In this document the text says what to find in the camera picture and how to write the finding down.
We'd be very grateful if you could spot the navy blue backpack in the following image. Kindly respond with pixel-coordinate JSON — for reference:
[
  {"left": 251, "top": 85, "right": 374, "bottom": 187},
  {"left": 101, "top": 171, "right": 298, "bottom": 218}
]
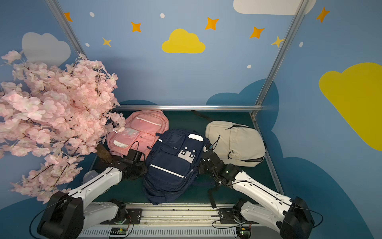
[{"left": 142, "top": 111, "right": 222, "bottom": 205}]

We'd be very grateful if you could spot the pink backpack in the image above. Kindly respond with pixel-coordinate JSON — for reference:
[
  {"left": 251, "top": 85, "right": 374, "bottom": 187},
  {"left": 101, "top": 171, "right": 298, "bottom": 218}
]
[{"left": 106, "top": 110, "right": 169, "bottom": 157}]

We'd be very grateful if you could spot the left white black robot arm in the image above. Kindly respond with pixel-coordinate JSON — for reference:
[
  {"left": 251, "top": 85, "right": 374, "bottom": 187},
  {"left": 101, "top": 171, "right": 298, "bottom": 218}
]
[{"left": 37, "top": 149, "right": 147, "bottom": 239}]

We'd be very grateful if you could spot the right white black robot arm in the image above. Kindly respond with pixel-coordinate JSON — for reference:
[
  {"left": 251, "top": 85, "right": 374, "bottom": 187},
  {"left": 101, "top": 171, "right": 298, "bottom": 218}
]
[{"left": 202, "top": 150, "right": 315, "bottom": 239}]

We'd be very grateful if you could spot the beige backpack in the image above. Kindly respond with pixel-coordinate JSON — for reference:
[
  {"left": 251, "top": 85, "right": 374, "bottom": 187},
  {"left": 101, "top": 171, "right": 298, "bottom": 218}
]
[{"left": 205, "top": 120, "right": 265, "bottom": 167}]

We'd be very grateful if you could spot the right green circuit board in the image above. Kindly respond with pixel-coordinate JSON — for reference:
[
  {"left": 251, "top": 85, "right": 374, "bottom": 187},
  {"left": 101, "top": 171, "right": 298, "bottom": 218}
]
[{"left": 236, "top": 227, "right": 251, "bottom": 239}]

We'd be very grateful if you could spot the green circuit board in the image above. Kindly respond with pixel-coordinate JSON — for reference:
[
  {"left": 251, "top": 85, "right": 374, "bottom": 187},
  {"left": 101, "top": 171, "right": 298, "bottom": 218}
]
[
  {"left": 236, "top": 227, "right": 251, "bottom": 239},
  {"left": 109, "top": 228, "right": 128, "bottom": 238}
]

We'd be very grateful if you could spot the rear horizontal aluminium bar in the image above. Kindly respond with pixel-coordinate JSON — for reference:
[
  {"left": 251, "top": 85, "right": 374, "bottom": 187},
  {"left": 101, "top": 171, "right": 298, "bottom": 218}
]
[{"left": 115, "top": 105, "right": 262, "bottom": 112}]

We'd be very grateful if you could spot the left green circuit board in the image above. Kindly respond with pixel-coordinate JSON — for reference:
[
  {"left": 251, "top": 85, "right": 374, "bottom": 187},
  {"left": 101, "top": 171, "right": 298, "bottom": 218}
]
[{"left": 109, "top": 228, "right": 128, "bottom": 238}]

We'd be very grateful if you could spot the pink cherry blossom tree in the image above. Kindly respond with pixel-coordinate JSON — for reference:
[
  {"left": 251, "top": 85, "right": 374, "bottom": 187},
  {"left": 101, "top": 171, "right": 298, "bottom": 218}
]
[{"left": 1, "top": 50, "right": 125, "bottom": 203}]

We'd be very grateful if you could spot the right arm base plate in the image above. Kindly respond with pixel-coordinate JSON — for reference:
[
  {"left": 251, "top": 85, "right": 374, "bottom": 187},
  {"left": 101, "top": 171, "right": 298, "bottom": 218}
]
[{"left": 217, "top": 208, "right": 258, "bottom": 225}]

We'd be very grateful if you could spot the right side floor rail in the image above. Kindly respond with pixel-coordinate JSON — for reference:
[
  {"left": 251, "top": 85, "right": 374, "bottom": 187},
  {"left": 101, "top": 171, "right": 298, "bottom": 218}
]
[{"left": 250, "top": 113, "right": 285, "bottom": 195}]

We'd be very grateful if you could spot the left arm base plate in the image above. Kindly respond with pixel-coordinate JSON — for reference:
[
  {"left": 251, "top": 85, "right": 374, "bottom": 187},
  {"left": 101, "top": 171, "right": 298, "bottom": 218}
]
[{"left": 100, "top": 208, "right": 142, "bottom": 225}]

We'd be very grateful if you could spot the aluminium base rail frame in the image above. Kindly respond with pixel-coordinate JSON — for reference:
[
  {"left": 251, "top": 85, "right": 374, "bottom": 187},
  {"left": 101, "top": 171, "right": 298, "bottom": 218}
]
[{"left": 49, "top": 203, "right": 309, "bottom": 239}]

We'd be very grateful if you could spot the left aluminium frame post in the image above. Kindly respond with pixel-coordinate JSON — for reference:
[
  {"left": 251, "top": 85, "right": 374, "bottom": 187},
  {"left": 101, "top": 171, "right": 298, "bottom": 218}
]
[{"left": 45, "top": 0, "right": 86, "bottom": 55}]

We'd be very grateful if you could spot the aluminium frame post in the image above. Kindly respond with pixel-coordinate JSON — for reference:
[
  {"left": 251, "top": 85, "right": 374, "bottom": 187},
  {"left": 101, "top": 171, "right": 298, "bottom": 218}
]
[
  {"left": 255, "top": 0, "right": 310, "bottom": 107},
  {"left": 45, "top": 0, "right": 86, "bottom": 55}
]

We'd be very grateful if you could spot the right aluminium frame post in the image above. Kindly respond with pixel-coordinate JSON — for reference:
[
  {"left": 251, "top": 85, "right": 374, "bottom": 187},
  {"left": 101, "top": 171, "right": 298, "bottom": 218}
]
[{"left": 255, "top": 0, "right": 310, "bottom": 107}]

